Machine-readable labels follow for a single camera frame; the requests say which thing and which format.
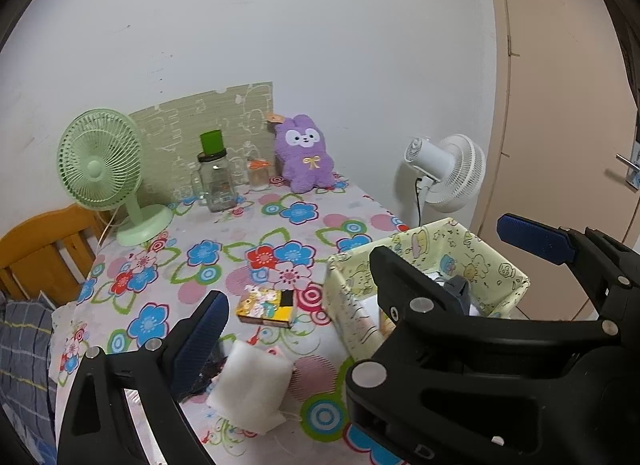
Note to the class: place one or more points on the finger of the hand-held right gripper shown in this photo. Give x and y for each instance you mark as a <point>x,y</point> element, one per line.
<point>540,240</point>
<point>410,285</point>

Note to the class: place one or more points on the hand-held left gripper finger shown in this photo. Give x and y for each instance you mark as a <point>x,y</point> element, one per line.
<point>200,340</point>

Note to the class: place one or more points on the yellow cartoon fabric storage box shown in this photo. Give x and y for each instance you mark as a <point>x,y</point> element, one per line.
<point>350,290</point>

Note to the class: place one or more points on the white soft cloth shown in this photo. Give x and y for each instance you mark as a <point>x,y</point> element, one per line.
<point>250,380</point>

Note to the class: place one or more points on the yellow cartoon fabric pouch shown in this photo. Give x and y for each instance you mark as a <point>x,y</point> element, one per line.
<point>260,305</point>

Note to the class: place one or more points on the grey cloth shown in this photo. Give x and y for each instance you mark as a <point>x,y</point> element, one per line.
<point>457,290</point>

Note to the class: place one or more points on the floral tablecloth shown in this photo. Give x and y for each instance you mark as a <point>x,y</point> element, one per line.
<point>225,270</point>

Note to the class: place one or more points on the white desk fan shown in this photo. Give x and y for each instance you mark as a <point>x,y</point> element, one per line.
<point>450,160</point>

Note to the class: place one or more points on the beige door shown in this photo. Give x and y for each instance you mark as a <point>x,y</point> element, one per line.
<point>550,95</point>

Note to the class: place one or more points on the glass mug jar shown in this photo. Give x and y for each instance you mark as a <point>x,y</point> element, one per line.
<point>217,185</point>

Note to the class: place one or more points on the purple plush bunny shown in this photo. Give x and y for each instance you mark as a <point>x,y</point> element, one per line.
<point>302,165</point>

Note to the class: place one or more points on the cotton swab container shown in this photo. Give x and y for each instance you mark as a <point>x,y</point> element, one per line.
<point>258,177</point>

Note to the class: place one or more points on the blue plaid cloth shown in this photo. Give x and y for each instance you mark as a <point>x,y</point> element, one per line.
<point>25,345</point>

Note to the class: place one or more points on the orange wooden chair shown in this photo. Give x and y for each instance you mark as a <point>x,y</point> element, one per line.
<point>40,230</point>

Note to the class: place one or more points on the green plastic cup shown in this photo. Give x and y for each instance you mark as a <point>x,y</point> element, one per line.
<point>212,141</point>

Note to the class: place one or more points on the green desk fan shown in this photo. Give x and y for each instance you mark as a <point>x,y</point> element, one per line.
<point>100,165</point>

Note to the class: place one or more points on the green patterned board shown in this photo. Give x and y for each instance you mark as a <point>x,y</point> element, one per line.
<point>175,130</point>

